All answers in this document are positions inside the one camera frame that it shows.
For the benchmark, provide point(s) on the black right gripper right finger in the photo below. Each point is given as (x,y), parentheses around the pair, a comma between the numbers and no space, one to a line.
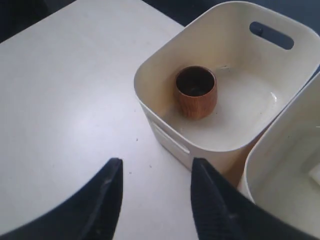
(220,212)

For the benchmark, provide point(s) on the middle cream plastic bin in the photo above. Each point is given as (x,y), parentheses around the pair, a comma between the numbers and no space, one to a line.
(282,172)

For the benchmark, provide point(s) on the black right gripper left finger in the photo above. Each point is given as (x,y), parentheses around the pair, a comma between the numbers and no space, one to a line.
(92,213)

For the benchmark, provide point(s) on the cream plastic bin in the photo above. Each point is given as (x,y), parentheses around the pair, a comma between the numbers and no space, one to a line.
(282,172)
(261,60)

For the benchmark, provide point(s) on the brown wooden cup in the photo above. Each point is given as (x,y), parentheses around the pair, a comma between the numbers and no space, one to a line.
(196,92)

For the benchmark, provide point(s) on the left cream plastic bin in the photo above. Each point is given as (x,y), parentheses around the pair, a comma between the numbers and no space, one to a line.
(261,60)

